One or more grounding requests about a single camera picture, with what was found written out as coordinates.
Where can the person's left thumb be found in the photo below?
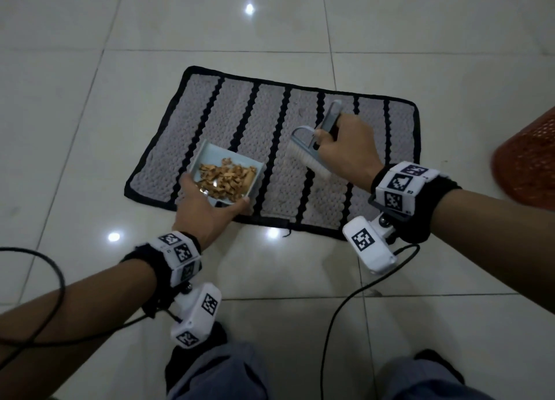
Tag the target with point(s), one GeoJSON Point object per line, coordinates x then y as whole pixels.
{"type": "Point", "coordinates": [236, 208]}

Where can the person's right hand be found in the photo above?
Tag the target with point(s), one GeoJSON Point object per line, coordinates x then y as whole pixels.
{"type": "Point", "coordinates": [351, 148]}

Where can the person's left forearm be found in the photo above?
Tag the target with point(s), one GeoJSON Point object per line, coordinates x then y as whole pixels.
{"type": "Point", "coordinates": [69, 326]}

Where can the person's left leg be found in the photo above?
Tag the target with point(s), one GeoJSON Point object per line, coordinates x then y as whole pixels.
{"type": "Point", "coordinates": [216, 369]}

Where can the light blue dustpan tray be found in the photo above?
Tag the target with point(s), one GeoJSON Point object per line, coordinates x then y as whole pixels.
{"type": "Point", "coordinates": [212, 152]}

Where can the person's right leg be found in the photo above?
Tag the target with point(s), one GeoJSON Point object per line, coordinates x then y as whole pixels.
{"type": "Point", "coordinates": [429, 378]}

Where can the person's left hand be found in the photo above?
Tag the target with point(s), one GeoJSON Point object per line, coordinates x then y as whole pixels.
{"type": "Point", "coordinates": [199, 215]}

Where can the grey hand brush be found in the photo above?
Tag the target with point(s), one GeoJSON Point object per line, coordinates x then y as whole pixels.
{"type": "Point", "coordinates": [308, 154]}

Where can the person's right fingers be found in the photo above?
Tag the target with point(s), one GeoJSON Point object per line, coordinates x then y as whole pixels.
{"type": "Point", "coordinates": [329, 131]}

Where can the grey black striped floor mat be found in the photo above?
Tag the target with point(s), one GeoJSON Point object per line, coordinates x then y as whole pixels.
{"type": "Point", "coordinates": [277, 122]}

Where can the orange plastic basket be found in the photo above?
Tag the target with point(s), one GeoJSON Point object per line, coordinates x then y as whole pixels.
{"type": "Point", "coordinates": [527, 165]}

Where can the person's leg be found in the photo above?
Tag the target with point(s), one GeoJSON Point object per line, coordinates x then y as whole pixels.
{"type": "Point", "coordinates": [216, 369]}
{"type": "Point", "coordinates": [429, 378]}

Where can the pile of brown shell scraps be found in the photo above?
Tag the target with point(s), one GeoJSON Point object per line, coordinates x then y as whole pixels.
{"type": "Point", "coordinates": [225, 177]}

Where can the white wrist camera with marker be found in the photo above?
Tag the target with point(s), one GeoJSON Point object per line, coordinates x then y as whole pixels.
{"type": "Point", "coordinates": [197, 315]}
{"type": "Point", "coordinates": [368, 243]}

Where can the person's right forearm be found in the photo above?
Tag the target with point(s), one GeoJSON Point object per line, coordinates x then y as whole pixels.
{"type": "Point", "coordinates": [498, 243]}

